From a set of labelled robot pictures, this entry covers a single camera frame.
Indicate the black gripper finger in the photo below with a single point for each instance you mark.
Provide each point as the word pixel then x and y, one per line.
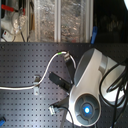
pixel 71 66

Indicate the blue object bottom left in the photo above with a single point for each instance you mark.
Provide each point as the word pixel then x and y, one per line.
pixel 2 120

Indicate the cluttered white parts tray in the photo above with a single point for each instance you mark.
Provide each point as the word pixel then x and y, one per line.
pixel 15 20

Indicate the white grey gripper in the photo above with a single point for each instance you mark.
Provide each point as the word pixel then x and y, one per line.
pixel 84 104

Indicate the blue clamp handle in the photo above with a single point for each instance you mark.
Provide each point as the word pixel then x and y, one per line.
pixel 94 34

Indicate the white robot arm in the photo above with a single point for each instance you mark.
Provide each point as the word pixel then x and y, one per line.
pixel 113 86

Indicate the grey connector plug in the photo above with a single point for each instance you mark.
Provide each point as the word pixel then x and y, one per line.
pixel 53 109

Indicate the clear plastic bin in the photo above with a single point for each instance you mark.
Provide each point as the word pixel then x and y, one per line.
pixel 63 20

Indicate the metal cable clip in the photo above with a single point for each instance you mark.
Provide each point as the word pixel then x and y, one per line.
pixel 36 81

